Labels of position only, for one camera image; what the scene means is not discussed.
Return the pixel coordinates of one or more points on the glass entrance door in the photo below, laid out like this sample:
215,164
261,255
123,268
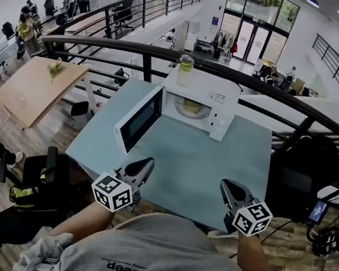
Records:
253,42

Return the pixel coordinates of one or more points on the black waste bin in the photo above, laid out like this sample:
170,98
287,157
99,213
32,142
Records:
80,108

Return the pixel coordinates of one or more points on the person's left forearm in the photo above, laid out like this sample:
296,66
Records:
86,217

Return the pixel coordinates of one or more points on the clear green water bottle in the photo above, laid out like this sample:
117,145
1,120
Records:
184,72

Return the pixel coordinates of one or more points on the person's right forearm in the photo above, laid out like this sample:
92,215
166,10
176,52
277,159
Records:
253,260

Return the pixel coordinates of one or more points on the clothes rack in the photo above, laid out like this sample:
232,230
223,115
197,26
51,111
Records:
225,41

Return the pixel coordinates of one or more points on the person's grey shirt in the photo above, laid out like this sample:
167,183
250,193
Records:
161,253

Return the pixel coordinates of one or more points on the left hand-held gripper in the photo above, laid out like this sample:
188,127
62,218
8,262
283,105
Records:
112,191

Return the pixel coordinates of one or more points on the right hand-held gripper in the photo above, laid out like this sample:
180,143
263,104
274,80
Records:
252,219

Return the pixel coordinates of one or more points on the small blue screen device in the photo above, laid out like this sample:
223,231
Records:
318,212

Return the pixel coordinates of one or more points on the wooden table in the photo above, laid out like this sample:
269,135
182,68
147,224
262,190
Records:
34,91

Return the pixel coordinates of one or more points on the yellow bowl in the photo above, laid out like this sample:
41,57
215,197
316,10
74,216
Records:
192,106

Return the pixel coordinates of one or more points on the glass microwave turntable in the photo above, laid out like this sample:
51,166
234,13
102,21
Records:
199,115

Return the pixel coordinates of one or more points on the white cabinet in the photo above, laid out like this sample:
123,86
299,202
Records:
187,35

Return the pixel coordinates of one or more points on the white microwave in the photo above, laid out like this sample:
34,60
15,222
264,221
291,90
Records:
204,87

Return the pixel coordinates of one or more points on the green plant sprig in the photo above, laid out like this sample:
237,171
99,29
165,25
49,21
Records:
54,70

